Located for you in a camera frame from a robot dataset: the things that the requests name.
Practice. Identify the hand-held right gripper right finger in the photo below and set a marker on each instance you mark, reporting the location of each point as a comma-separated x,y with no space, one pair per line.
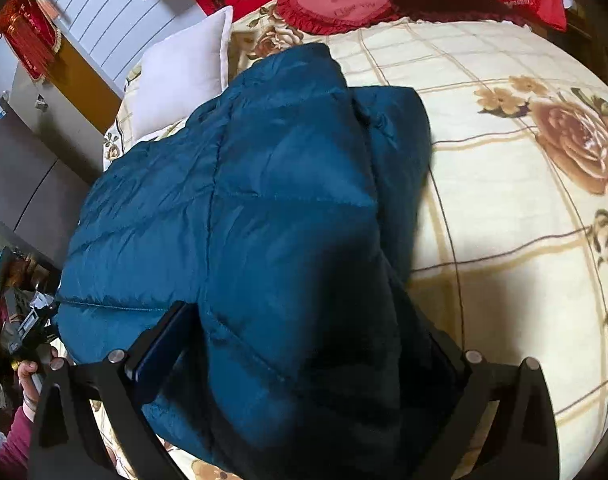
476,385

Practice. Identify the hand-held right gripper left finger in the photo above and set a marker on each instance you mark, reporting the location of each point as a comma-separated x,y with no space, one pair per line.
154,345

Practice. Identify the blue padded jacket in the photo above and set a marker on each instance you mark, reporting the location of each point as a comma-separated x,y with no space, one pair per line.
284,210

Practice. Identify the person's left forearm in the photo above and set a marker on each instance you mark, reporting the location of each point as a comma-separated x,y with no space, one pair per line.
14,440

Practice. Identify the person's left hand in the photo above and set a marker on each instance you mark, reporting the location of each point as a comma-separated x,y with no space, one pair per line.
29,377

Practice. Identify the grey refrigerator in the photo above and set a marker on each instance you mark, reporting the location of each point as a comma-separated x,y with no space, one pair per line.
24,160

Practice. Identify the cream floral bed blanket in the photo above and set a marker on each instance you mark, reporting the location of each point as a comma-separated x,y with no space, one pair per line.
508,210

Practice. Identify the white pillow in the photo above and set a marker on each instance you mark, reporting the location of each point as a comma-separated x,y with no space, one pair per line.
184,70

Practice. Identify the red tasselled hanging banner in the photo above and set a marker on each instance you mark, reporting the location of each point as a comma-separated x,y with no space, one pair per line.
26,30

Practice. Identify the red heart-shaped cushion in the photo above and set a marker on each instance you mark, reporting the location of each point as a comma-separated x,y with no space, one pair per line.
334,0

